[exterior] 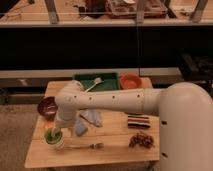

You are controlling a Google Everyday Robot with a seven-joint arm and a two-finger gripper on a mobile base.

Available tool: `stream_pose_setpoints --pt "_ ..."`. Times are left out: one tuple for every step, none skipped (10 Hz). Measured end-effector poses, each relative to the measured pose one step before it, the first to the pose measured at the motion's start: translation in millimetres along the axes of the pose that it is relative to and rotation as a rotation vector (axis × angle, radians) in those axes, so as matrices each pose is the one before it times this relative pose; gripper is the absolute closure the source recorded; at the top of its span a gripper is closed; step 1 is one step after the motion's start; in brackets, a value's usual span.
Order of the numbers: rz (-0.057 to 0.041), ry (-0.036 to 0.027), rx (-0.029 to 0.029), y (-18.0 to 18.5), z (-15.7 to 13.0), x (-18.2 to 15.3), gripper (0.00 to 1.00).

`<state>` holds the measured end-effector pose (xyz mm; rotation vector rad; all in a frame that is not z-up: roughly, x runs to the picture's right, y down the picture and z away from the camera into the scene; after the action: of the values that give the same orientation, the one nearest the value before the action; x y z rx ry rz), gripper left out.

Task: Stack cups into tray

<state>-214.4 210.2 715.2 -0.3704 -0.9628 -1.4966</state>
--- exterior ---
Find wooden table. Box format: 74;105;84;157
24;77;161;170

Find white fork in tray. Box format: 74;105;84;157
85;77;103;92

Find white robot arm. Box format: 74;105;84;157
55;81;213;171

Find green plastic tray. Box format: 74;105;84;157
73;72;120;92

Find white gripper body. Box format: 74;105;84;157
54;115;76;128

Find green cup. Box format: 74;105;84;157
44;127;64;149

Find orange cup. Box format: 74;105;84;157
44;121;55;131

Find silver fork on table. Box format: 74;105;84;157
65;143;104;149

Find brown dried grapes bunch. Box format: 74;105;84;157
129;132;154;149

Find orange bowl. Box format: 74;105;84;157
120;74;142;89

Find dark red bowl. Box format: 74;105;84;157
37;96;58;121

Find blue grey cloth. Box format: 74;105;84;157
74;109;103;136

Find dark shelf unit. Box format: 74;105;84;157
0;0;213;71

